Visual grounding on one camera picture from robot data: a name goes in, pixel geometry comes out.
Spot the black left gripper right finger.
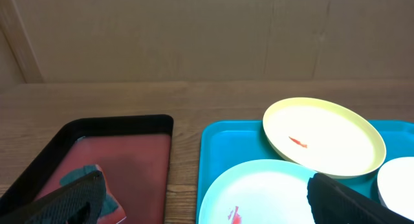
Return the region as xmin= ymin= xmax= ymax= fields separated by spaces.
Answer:
xmin=307 ymin=173 xmax=413 ymax=224

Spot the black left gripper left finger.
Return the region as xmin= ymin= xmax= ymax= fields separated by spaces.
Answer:
xmin=1 ymin=171 xmax=106 ymax=224

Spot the pink plate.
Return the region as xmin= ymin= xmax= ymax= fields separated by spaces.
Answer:
xmin=377 ymin=157 xmax=413 ymax=221

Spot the black tray with red liquid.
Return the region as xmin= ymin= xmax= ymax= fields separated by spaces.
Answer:
xmin=1 ymin=115 xmax=174 ymax=223

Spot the yellow plate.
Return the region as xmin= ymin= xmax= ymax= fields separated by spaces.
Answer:
xmin=262 ymin=97 xmax=387 ymax=179

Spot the light blue plate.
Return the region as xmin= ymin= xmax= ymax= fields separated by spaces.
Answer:
xmin=197 ymin=159 xmax=316 ymax=224

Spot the teal plastic tray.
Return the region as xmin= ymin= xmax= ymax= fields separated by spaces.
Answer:
xmin=196 ymin=120 xmax=413 ymax=214

